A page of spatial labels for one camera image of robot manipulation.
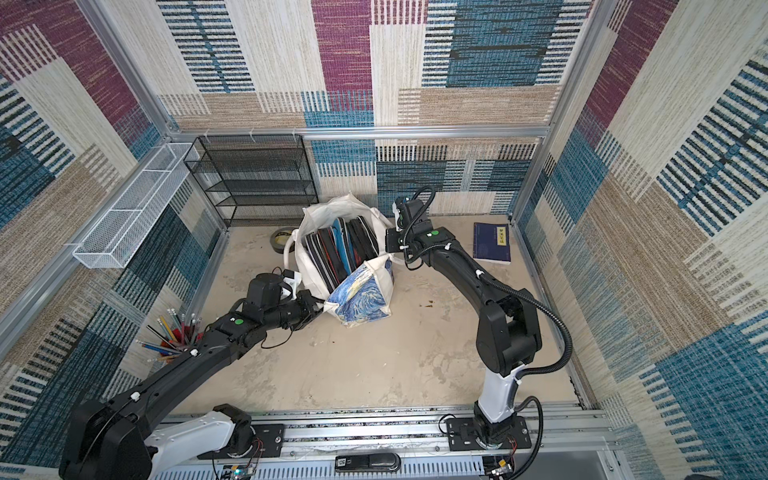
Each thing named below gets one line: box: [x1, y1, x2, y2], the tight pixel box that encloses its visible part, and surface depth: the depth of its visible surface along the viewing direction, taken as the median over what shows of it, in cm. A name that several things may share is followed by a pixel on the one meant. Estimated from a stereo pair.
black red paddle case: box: [346, 215, 380, 270], surface depth 94 cm
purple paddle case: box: [304, 230, 339, 294], surface depth 87 cm
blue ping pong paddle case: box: [332, 218, 353, 276], surface depth 91 cm
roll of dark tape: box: [270, 227, 297, 254], surface depth 117 cm
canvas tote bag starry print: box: [283, 192, 407, 328], surface depth 88 cm
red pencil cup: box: [135, 308, 204, 362], surface depth 81 cm
